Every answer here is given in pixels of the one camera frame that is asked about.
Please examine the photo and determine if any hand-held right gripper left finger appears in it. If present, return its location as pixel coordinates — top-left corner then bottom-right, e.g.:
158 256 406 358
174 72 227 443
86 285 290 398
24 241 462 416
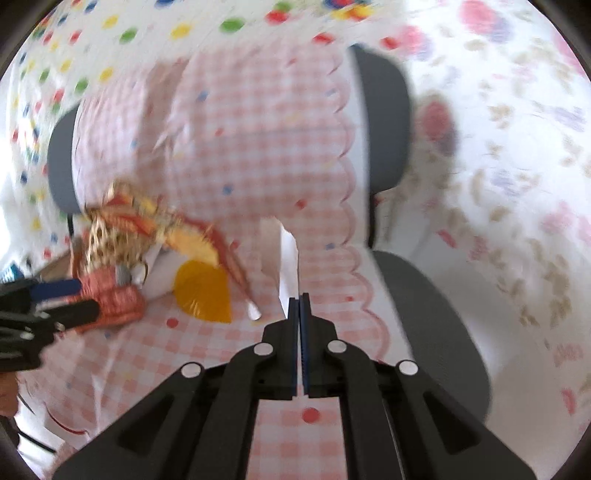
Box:
53 298 301 480

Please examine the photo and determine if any yellow pleated paper wrapper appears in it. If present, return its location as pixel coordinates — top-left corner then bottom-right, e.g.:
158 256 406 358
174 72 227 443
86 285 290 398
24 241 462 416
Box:
174 260 233 325

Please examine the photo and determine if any cardboard box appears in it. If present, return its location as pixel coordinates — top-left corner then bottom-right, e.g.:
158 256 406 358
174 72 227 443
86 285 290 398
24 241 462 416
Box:
30 256 77 283

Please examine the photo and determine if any grey office chair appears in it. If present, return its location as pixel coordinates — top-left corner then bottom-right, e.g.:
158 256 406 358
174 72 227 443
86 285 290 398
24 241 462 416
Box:
46 44 490 423

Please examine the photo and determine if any pink checked chair cushion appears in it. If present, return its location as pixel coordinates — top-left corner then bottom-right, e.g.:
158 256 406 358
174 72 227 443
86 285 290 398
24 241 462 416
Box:
18 51 407 480

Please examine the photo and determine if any white paper piece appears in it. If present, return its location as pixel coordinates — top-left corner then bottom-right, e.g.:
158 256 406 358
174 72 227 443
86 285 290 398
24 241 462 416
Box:
277 219 301 320

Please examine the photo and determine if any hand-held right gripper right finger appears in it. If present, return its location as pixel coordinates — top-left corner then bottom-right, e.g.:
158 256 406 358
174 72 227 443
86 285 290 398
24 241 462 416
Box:
301 295 539 480

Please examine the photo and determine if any floral white cloth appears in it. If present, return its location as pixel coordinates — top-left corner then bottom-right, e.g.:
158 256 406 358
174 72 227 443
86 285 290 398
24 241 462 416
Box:
323 0 591 462

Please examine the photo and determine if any polka-dot white cloth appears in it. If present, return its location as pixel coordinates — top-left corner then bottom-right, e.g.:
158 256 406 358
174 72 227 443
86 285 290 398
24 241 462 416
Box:
0 0 379 278

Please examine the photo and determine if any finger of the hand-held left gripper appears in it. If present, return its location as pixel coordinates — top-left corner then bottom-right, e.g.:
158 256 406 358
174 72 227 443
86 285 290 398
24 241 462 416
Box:
34 300 101 334
28 279 85 308

